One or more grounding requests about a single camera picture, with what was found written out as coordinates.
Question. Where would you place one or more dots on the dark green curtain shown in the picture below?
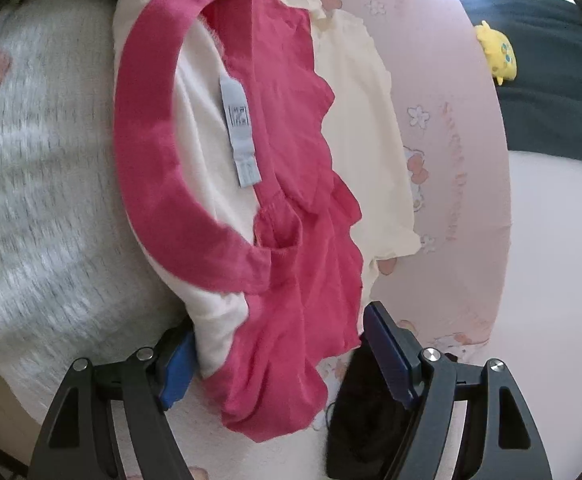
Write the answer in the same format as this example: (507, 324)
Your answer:
(561, 85)

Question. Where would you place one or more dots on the pink cartoon printed blanket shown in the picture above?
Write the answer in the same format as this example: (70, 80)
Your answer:
(446, 60)

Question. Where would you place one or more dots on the cream garment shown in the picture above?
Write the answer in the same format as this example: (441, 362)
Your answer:
(356, 125)

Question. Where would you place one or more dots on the black cloth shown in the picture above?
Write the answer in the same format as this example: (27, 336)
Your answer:
(361, 420)

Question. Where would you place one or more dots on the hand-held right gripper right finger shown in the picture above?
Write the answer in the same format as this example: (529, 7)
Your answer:
(388, 355)

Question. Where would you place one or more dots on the yellow plush toy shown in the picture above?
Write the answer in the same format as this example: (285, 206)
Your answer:
(498, 52)

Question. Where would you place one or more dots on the red garment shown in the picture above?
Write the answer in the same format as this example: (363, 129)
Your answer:
(291, 310)

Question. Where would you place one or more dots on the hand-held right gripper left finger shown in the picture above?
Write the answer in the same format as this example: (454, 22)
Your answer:
(178, 370)

